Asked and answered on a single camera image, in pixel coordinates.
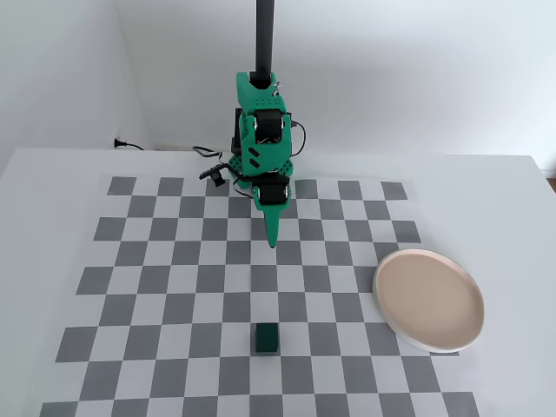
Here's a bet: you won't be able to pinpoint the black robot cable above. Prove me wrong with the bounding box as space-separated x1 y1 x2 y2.
192 145 225 160

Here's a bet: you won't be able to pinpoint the green gripper body black servo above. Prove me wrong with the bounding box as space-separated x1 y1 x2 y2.
251 172 292 212

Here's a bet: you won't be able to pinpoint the black vertical pole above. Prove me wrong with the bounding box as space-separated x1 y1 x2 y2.
255 0 277 83

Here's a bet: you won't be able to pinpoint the grey white checkerboard mat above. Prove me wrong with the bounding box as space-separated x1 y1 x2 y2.
41 175 481 417

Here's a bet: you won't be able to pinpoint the black servo cable loop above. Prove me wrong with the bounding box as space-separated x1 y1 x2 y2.
289 121 308 156

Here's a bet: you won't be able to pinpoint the beige round plate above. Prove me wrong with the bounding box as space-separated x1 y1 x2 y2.
372 248 486 354

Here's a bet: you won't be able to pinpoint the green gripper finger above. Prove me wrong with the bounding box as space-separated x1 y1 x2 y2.
261 207 286 250

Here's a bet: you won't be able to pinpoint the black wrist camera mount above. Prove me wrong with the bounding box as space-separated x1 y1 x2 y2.
199 162 228 189

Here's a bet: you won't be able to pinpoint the dark green cube dice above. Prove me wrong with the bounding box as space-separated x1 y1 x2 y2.
255 322 280 354

